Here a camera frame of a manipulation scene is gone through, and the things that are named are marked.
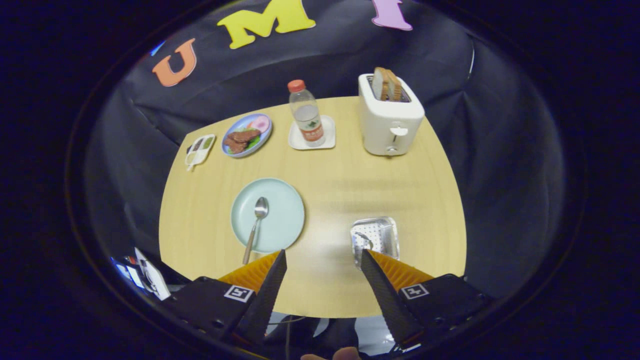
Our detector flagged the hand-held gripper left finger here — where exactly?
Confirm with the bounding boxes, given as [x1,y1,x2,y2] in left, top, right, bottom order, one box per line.
[160,249,288,351]

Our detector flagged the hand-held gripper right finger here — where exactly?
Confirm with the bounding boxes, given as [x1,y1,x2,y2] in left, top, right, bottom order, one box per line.
[360,249,493,351]

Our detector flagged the metal spoon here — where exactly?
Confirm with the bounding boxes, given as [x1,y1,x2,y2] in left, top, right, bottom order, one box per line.
[242,196,270,266]

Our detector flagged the perforated metal tray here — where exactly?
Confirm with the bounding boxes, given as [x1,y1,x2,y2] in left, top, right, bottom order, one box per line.
[350,216,401,271]

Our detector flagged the pale green plate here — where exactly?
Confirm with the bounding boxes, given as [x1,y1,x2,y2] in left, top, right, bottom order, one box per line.
[230,178,306,254]

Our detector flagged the white square coaster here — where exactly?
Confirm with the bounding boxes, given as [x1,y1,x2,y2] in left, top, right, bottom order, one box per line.
[288,115,337,151]

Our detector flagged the brown meat pieces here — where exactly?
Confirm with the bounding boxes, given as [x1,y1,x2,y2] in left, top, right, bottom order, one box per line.
[224,128,262,154]

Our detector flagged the white divided sauce dish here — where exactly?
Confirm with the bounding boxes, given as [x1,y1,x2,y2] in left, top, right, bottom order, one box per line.
[184,133,217,172]

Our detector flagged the blue food plate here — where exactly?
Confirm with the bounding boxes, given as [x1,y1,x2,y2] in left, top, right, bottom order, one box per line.
[221,113,273,159]

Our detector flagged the white toaster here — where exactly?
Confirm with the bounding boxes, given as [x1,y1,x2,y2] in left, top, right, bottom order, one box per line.
[358,73,426,157]

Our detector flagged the clear water bottle red cap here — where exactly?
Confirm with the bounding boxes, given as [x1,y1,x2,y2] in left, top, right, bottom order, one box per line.
[287,79,326,148]

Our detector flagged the toast bread slice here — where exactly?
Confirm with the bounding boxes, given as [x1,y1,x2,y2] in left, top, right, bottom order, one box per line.
[384,69,403,102]
[372,67,390,101]

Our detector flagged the thin grey cable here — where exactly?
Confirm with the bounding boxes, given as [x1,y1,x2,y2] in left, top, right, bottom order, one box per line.
[267,315,308,360]

